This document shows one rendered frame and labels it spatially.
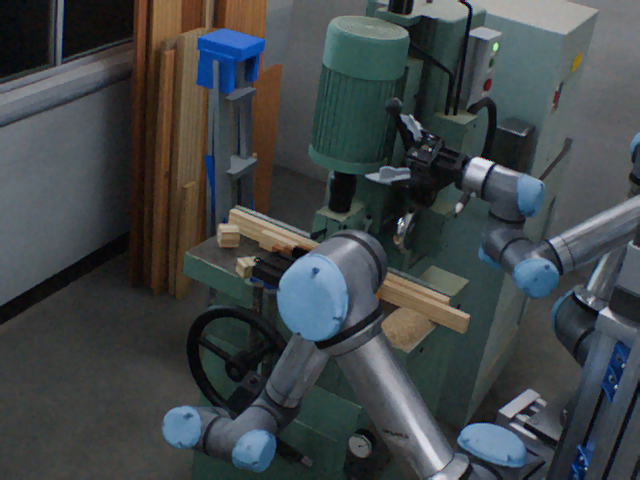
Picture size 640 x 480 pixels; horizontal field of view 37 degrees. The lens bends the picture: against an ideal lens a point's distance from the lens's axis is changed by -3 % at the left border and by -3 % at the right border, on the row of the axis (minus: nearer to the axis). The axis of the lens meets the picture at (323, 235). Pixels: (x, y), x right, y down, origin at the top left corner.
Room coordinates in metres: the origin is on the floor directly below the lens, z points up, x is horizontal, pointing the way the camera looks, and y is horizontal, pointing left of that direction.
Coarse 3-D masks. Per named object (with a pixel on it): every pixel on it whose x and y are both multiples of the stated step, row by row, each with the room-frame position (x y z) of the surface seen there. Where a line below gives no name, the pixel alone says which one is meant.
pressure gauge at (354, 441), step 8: (360, 432) 1.71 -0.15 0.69; (368, 432) 1.72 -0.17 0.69; (352, 440) 1.71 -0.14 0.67; (360, 440) 1.70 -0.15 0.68; (368, 440) 1.70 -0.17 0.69; (376, 440) 1.71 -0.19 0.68; (352, 448) 1.71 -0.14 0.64; (360, 448) 1.70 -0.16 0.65; (368, 448) 1.69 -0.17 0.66; (376, 448) 1.71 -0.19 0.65; (360, 456) 1.70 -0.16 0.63; (368, 456) 1.69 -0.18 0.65
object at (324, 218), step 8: (352, 200) 2.08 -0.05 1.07; (360, 200) 2.09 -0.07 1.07; (328, 208) 2.02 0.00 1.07; (352, 208) 2.04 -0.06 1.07; (360, 208) 2.05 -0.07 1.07; (368, 208) 2.08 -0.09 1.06; (320, 216) 1.99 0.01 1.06; (328, 216) 1.98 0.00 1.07; (336, 216) 1.99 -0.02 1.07; (344, 216) 1.99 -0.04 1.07; (352, 216) 2.01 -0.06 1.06; (360, 216) 2.05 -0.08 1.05; (320, 224) 1.98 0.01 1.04; (328, 224) 1.98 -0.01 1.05; (336, 224) 1.97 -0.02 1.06; (344, 224) 1.98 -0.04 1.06; (352, 224) 2.02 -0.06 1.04; (360, 224) 2.06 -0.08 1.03; (328, 232) 1.97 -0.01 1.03; (336, 232) 1.97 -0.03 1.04; (320, 240) 1.98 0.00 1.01
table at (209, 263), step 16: (208, 240) 2.09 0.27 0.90; (240, 240) 2.11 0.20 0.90; (256, 240) 2.13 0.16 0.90; (192, 256) 2.00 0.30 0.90; (208, 256) 2.01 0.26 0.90; (224, 256) 2.02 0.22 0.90; (240, 256) 2.04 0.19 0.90; (256, 256) 2.05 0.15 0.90; (192, 272) 2.00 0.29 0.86; (208, 272) 1.98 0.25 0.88; (224, 272) 1.96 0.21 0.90; (224, 288) 1.95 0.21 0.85; (240, 288) 1.94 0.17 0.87; (384, 304) 1.92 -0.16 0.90; (384, 320) 1.86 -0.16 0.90; (432, 336) 1.86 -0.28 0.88; (400, 352) 1.75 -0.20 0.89; (416, 352) 1.78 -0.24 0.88
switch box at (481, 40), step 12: (480, 36) 2.20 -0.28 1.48; (492, 36) 2.22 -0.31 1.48; (468, 48) 2.21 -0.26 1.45; (480, 48) 2.19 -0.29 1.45; (468, 60) 2.20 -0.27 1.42; (480, 60) 2.19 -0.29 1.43; (468, 72) 2.20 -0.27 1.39; (480, 72) 2.19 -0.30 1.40; (492, 72) 2.26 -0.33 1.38; (456, 84) 2.21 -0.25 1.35; (468, 84) 2.20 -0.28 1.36; (480, 84) 2.20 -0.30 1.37; (468, 96) 2.20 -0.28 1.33; (480, 96) 2.21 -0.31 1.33
